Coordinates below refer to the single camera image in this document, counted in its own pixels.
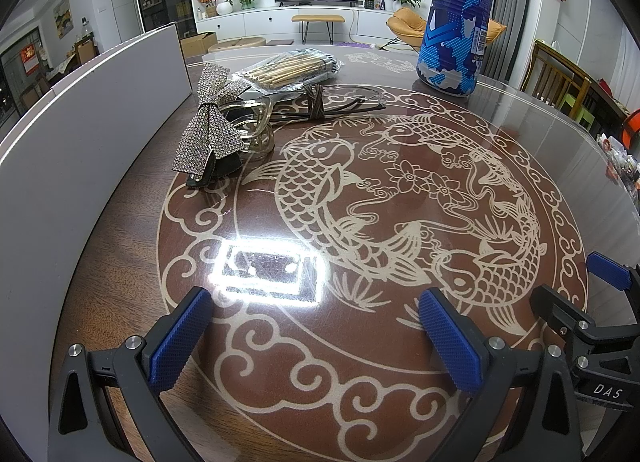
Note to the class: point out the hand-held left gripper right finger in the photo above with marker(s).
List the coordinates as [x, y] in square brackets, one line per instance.
[450, 342]

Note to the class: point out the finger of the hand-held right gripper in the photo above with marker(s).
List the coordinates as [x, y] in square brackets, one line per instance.
[607, 272]
[555, 307]

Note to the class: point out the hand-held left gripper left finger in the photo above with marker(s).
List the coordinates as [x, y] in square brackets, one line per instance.
[180, 337]

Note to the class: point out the white cardboard box container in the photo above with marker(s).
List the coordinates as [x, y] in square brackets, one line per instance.
[75, 106]

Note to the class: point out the pile of assorted small goods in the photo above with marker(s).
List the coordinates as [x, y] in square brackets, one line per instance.
[620, 161]

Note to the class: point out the wooden slat chair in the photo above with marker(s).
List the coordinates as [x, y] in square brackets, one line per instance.
[555, 76]

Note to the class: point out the clear plastic hair claw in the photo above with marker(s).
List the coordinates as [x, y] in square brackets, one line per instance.
[260, 141]

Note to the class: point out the silver rhinestone bow hair clip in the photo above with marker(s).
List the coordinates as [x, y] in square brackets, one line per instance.
[210, 126]

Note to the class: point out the thin-framed eyeglasses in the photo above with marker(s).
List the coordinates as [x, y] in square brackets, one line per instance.
[317, 106]

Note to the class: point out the blue camouflage bottle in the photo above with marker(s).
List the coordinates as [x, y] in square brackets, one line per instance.
[450, 41]

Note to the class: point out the grey curtain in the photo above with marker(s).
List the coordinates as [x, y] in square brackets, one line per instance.
[512, 6]

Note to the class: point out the clear pack of wooden sticks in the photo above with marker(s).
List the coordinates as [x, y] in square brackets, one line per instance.
[285, 69]

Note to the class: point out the brown cardboard box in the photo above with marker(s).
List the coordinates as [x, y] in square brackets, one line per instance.
[197, 44]

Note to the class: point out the round beige floor cushion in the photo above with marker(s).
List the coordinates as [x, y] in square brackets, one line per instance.
[235, 44]

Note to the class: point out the large purple mat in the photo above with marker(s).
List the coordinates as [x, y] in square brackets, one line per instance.
[357, 44]

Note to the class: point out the orange lounge chair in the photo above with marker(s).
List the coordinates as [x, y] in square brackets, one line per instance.
[407, 24]

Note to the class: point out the white television cabinet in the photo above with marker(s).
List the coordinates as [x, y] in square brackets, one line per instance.
[260, 24]

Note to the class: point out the round white vase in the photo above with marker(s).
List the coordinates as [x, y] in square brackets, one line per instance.
[224, 7]

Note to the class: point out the framed landscape painting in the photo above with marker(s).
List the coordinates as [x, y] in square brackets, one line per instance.
[61, 16]

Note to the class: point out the small wooden bench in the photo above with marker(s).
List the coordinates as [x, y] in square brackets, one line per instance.
[317, 19]

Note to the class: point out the red wall calendar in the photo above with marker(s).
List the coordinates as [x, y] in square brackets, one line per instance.
[29, 59]

